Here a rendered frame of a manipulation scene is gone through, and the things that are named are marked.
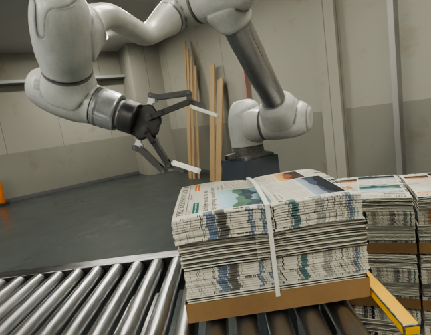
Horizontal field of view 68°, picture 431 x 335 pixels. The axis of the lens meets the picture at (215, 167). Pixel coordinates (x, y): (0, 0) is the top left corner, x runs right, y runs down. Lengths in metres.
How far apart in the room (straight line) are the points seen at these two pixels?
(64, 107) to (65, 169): 8.04
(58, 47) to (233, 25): 0.60
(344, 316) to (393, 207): 0.72
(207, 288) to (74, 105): 0.47
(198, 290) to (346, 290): 0.30
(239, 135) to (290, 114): 0.26
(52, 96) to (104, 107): 0.11
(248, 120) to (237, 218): 0.89
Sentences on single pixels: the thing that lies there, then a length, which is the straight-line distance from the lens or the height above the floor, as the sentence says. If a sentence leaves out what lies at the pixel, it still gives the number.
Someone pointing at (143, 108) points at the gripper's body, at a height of 1.25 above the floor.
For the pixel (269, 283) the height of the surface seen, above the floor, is 0.86.
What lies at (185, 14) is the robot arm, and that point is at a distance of 1.13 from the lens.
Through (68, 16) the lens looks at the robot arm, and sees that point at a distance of 0.66.
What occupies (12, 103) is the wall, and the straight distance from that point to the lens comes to 8.78.
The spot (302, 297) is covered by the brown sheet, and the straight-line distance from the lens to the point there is 0.72.
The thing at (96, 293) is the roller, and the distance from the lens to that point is 0.96.
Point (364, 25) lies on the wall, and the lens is 4.35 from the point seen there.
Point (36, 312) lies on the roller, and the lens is 0.97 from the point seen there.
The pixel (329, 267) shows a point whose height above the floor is 0.88.
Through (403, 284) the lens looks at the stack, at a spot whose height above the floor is 0.48.
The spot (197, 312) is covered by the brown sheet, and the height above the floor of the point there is 0.83.
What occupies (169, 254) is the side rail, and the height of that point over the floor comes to 0.80.
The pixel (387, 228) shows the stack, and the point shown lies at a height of 0.71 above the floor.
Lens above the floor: 1.21
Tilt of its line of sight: 9 degrees down
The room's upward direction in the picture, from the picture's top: 8 degrees counter-clockwise
